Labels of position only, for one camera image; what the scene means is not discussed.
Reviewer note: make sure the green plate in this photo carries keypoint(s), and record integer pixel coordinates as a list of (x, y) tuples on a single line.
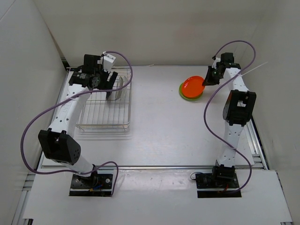
[(188, 98)]

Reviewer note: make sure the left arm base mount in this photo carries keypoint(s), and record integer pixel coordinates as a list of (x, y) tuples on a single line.
[(99, 184)]

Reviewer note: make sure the black plate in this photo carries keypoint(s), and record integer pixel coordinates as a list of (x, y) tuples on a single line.
[(108, 95)]

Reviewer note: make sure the grey plate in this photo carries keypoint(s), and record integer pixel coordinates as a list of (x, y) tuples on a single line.
[(118, 93)]

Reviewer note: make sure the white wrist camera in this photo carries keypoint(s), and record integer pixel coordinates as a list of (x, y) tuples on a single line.
[(108, 62), (215, 61)]

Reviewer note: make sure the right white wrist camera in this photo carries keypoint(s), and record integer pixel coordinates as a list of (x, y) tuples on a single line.
[(215, 61)]

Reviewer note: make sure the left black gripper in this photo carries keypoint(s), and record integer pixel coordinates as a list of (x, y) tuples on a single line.
[(106, 85)]

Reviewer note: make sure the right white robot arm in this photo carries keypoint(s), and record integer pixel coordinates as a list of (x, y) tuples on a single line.
[(237, 112)]

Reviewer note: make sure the metal wire dish rack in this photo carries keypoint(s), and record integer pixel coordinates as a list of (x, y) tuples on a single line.
[(100, 114)]

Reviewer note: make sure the orange plate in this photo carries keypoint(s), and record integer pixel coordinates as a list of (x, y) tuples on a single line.
[(192, 86)]

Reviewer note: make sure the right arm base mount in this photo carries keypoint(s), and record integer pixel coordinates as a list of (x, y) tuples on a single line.
[(208, 188)]

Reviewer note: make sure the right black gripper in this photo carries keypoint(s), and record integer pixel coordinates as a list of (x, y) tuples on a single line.
[(209, 81)]

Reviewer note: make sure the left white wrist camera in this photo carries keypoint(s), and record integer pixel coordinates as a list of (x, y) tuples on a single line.
[(108, 62)]

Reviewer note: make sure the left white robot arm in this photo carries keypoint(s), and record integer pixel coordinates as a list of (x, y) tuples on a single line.
[(57, 142)]

